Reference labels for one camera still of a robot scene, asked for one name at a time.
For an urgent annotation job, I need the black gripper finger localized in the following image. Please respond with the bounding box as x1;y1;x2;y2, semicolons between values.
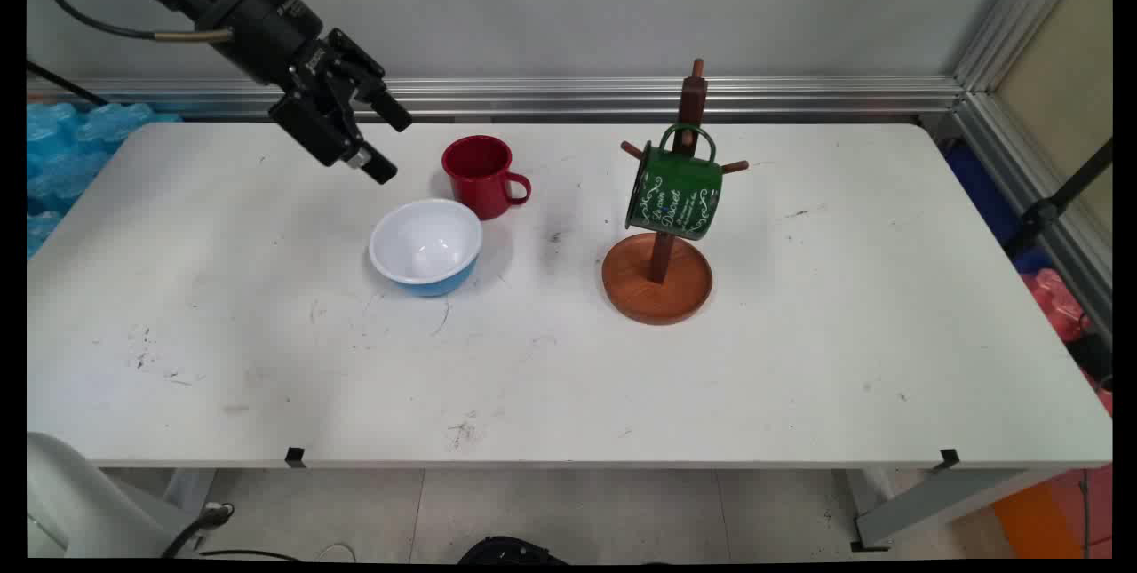
320;28;414;132
269;80;398;186

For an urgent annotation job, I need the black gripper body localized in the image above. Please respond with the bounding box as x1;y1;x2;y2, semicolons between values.
149;0;331;92

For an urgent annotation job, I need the green enamel mug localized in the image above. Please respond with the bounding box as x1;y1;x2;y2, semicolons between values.
624;123;723;242

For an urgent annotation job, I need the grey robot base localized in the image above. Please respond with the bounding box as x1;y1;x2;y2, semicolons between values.
27;431;214;561

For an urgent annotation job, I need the red enamel mug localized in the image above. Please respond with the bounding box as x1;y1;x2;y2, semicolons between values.
441;135;532;221

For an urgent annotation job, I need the blue and white bowl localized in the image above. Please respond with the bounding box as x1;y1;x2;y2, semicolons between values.
369;198;484;298

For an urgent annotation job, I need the blue bubble wrap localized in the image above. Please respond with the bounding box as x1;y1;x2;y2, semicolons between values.
27;102;183;259

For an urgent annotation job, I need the wooden mug tree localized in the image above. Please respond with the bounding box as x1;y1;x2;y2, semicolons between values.
601;58;750;326

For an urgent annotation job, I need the black floor object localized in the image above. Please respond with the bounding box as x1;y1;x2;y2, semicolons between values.
457;536;569;565

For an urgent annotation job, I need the blue plastic item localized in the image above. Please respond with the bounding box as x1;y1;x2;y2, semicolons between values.
942;139;1054;276

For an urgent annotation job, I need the black tripod stand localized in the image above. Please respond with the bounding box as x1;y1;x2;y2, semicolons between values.
1004;138;1113;259

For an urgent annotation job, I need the grey table leg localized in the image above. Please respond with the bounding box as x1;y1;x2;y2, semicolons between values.
844;466;1067;553

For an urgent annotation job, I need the red plastic bag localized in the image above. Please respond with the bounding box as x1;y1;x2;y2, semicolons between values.
1020;268;1113;414

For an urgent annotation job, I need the orange box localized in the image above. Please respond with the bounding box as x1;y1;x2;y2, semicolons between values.
990;466;1113;561

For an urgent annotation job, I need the thin black background cable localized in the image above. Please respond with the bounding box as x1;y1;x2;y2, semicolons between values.
27;60;109;107

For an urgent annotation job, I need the horizontal aluminium rail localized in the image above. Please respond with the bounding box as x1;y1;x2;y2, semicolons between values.
27;76;965;123

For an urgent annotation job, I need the black floor cable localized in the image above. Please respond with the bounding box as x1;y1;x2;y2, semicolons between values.
160;502;307;561

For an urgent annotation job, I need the aluminium frame post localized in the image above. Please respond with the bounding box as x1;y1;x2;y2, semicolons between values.
955;0;1113;343

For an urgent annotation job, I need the beige wall panel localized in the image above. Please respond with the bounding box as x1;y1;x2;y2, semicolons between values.
995;0;1113;236

